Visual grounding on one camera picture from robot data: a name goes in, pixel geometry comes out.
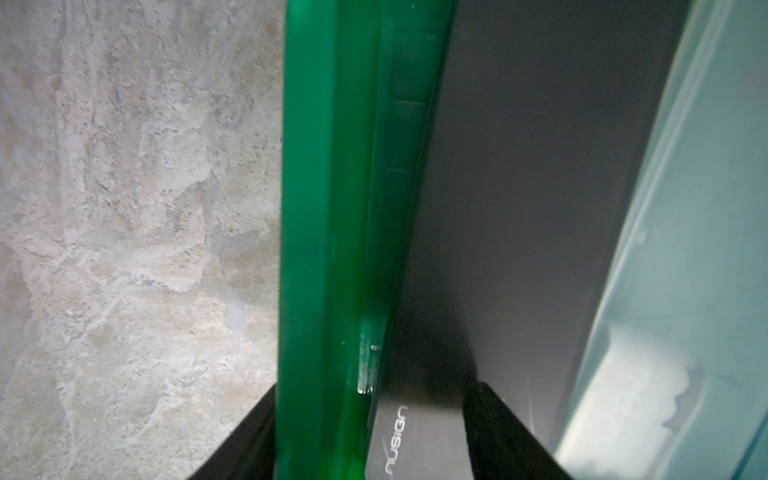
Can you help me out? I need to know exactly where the green storage tray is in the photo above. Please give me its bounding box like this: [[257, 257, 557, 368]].
[[275, 1, 454, 479]]

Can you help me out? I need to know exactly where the black pencil case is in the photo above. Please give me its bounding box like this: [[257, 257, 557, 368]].
[[365, 1, 690, 479]]

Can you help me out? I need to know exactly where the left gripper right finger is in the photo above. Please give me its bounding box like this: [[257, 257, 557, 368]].
[[462, 381, 570, 480]]

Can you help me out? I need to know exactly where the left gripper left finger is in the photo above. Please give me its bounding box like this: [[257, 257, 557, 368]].
[[189, 385, 276, 480]]

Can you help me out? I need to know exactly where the frosted clear pencil case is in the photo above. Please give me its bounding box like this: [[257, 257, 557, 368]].
[[555, 1, 767, 479]]

